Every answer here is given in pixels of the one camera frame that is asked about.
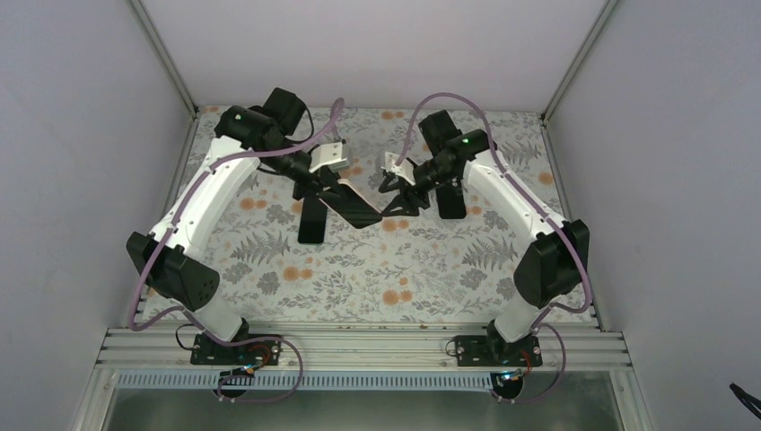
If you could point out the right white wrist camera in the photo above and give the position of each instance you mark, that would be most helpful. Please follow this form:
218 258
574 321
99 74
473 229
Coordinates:
403 170

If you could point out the floral patterned table mat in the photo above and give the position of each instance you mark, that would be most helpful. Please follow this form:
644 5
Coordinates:
422 269

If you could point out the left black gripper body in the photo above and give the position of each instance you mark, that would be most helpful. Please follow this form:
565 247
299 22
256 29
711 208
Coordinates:
318 181

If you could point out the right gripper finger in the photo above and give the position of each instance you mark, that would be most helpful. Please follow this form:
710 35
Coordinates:
391 182
404 205

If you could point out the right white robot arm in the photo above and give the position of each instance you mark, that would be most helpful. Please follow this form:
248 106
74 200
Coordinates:
556 257

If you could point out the aluminium rail frame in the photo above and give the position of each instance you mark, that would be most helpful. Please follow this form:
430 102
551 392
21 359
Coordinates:
402 347

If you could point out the grey slotted cable duct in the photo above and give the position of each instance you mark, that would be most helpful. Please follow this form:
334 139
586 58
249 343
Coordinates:
311 380

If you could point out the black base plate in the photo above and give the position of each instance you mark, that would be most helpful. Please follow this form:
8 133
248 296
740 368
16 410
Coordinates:
476 350
207 352

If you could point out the phone with pink case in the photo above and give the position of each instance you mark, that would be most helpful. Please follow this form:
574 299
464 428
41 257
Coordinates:
344 198

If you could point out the black object at edge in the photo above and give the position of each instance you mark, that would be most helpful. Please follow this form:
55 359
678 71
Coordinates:
750 402

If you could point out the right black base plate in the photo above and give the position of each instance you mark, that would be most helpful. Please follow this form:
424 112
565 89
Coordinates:
476 350

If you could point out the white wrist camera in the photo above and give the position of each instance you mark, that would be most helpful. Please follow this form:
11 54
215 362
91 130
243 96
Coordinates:
333 156
403 170

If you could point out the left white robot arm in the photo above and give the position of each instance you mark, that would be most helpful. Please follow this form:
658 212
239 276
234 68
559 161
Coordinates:
171 274

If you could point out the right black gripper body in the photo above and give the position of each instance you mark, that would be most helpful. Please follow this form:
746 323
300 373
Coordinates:
437 171

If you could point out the black phone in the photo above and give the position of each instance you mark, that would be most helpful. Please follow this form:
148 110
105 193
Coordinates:
313 221

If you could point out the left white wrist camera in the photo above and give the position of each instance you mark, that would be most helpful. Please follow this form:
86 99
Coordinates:
333 156

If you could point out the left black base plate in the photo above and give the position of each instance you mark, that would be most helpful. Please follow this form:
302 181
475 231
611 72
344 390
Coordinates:
207 352

